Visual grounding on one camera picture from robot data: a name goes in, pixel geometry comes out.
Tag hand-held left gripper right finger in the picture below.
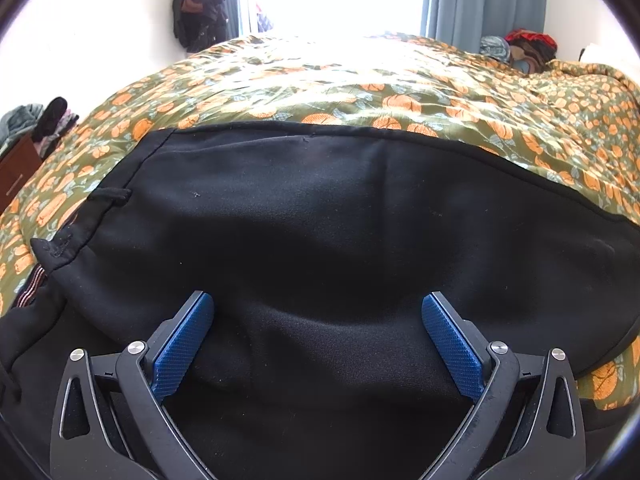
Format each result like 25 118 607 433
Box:
419 291 587 480

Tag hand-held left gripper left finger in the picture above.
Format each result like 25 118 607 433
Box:
49 290 216 480

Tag black pants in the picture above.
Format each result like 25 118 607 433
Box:
0 121 640 480

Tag brown wooden dresser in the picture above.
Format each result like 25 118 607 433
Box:
0 132 45 213

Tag pumpkin print green blanket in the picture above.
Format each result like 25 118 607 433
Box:
0 34 640 411

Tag pile of clothes on dresser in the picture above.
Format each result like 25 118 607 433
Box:
31 96 81 158

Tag pile of red and blue clothes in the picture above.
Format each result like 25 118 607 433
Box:
479 30 558 77

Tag blue curtain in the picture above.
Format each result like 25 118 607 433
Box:
420 0 547 55

